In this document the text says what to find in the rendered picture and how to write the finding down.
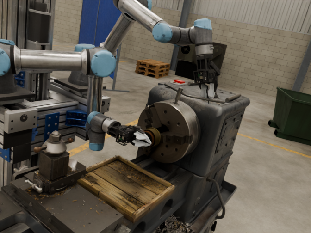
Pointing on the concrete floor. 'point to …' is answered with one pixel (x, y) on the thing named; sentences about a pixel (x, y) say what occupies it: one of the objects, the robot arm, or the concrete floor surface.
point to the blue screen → (99, 27)
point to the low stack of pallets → (152, 68)
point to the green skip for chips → (292, 116)
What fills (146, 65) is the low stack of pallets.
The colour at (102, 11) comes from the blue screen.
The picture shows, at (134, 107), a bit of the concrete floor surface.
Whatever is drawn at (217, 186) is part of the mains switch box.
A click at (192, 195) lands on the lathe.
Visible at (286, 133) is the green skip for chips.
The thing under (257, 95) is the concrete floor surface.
